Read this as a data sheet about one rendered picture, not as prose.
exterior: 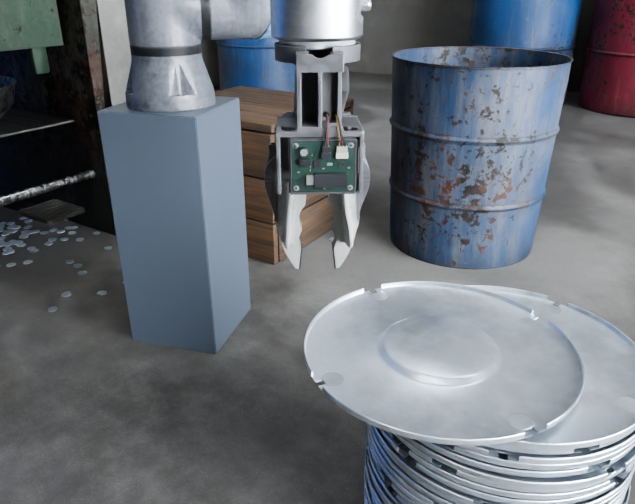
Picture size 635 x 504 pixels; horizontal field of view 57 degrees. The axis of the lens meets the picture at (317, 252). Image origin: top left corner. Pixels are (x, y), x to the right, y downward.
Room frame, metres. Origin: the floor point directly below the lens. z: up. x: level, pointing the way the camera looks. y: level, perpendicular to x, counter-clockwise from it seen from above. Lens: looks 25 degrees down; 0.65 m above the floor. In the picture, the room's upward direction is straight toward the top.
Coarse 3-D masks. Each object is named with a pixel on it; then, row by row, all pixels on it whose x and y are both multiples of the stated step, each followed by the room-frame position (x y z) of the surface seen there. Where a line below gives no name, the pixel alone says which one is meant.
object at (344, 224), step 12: (336, 204) 0.53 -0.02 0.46; (348, 204) 0.51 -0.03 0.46; (336, 216) 0.53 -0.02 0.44; (348, 216) 0.50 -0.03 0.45; (336, 228) 0.53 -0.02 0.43; (348, 228) 0.49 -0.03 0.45; (336, 240) 0.53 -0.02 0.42; (348, 240) 0.49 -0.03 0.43; (336, 252) 0.53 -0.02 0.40; (348, 252) 0.53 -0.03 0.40; (336, 264) 0.53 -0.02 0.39
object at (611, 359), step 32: (480, 288) 0.68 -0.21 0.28; (512, 288) 0.67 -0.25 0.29; (544, 320) 0.60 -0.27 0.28; (576, 320) 0.60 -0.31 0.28; (608, 352) 0.54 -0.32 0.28; (608, 384) 0.48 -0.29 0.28; (576, 416) 0.43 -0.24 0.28; (608, 416) 0.43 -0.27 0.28; (544, 448) 0.39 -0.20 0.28; (576, 448) 0.39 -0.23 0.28
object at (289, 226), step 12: (288, 192) 0.50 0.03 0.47; (288, 204) 0.50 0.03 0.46; (300, 204) 0.52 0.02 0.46; (288, 216) 0.50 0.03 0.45; (288, 228) 0.48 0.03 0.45; (300, 228) 0.52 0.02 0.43; (288, 240) 0.48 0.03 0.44; (288, 252) 0.52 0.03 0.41; (300, 252) 0.52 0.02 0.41; (300, 264) 0.52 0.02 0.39
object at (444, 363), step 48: (384, 288) 0.67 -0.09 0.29; (432, 288) 0.67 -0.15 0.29; (336, 336) 0.56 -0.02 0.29; (384, 336) 0.55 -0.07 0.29; (432, 336) 0.55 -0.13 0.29; (480, 336) 0.55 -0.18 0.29; (528, 336) 0.56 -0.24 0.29; (384, 384) 0.47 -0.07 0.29; (432, 384) 0.47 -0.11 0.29; (480, 384) 0.47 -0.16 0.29; (528, 384) 0.47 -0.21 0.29; (576, 384) 0.47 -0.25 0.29; (432, 432) 0.40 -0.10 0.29; (480, 432) 0.40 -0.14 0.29; (528, 432) 0.40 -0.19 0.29
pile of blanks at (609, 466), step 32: (384, 448) 0.48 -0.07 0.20; (416, 448) 0.44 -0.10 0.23; (448, 448) 0.42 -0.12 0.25; (480, 448) 0.40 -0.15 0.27; (512, 448) 0.40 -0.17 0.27; (608, 448) 0.41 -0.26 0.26; (384, 480) 0.48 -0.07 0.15; (416, 480) 0.44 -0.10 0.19; (448, 480) 0.42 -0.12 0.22; (480, 480) 0.40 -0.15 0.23; (512, 480) 0.39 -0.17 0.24; (544, 480) 0.40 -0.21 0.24; (576, 480) 0.39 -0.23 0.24; (608, 480) 0.41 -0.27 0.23
